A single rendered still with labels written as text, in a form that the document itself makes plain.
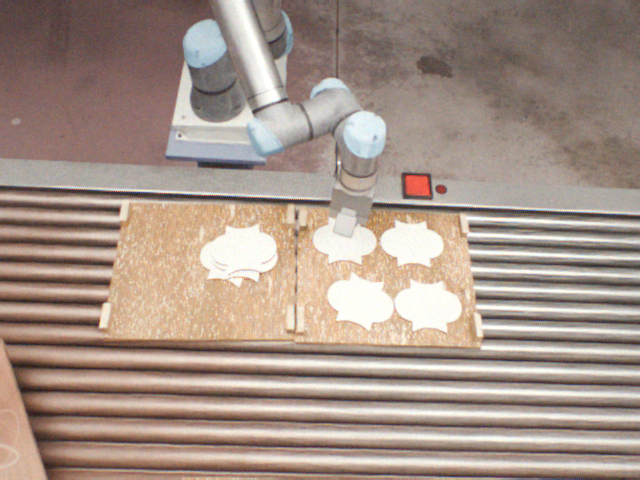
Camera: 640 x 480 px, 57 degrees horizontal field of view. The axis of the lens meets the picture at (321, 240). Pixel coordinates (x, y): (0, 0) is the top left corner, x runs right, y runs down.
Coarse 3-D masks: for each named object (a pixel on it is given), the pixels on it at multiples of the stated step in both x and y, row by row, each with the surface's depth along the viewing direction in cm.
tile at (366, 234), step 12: (324, 228) 143; (360, 228) 143; (324, 240) 141; (336, 240) 141; (348, 240) 142; (360, 240) 142; (372, 240) 142; (324, 252) 139; (336, 252) 140; (348, 252) 140; (360, 252) 140; (360, 264) 139
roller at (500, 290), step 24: (0, 264) 135; (24, 264) 135; (48, 264) 136; (72, 264) 137; (480, 288) 140; (504, 288) 140; (528, 288) 141; (552, 288) 141; (576, 288) 142; (600, 288) 142; (624, 288) 143
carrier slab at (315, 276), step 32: (320, 224) 144; (384, 224) 146; (448, 224) 147; (320, 256) 140; (384, 256) 141; (448, 256) 142; (320, 288) 135; (384, 288) 136; (448, 288) 137; (320, 320) 131
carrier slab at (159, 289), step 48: (144, 240) 139; (192, 240) 140; (288, 240) 141; (144, 288) 132; (192, 288) 133; (240, 288) 134; (288, 288) 135; (144, 336) 127; (192, 336) 127; (240, 336) 128; (288, 336) 129
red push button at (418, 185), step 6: (408, 180) 154; (414, 180) 154; (420, 180) 154; (426, 180) 154; (408, 186) 153; (414, 186) 153; (420, 186) 153; (426, 186) 153; (408, 192) 152; (414, 192) 152; (420, 192) 152; (426, 192) 152
